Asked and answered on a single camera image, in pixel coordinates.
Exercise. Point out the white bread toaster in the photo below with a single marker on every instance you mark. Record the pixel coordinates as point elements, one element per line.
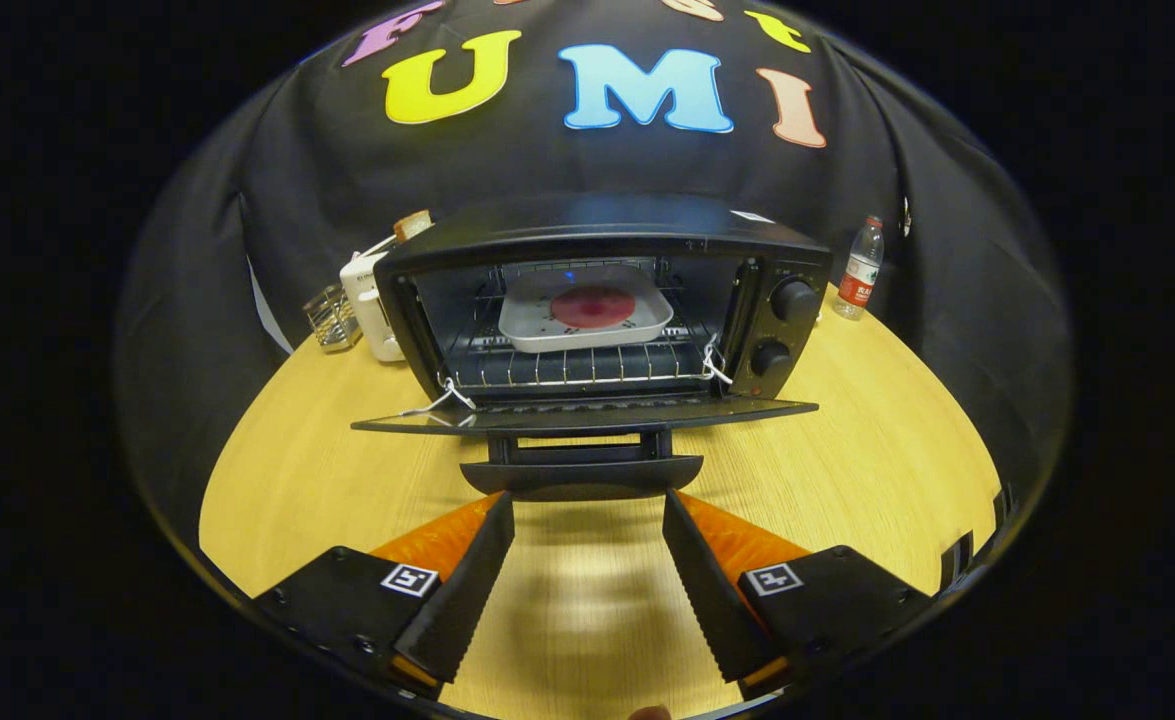
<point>367,310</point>

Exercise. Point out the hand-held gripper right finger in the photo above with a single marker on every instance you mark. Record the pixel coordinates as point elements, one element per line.
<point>712,600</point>

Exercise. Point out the toasted bread slice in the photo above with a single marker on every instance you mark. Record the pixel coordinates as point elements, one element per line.
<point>413,225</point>

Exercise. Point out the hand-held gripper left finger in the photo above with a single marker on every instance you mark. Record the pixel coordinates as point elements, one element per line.
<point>462,600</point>

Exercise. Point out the pink round meat slice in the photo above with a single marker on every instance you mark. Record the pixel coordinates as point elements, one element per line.
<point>592,307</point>

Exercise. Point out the red label water bottle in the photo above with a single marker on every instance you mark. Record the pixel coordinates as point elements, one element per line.
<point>859,280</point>

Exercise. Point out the black backdrop cloth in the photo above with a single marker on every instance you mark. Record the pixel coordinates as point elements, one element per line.
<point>297,200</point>

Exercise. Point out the black toaster oven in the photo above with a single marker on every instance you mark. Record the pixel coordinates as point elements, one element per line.
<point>597,225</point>

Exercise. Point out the white square plate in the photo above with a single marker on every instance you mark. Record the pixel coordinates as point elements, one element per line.
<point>537,325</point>

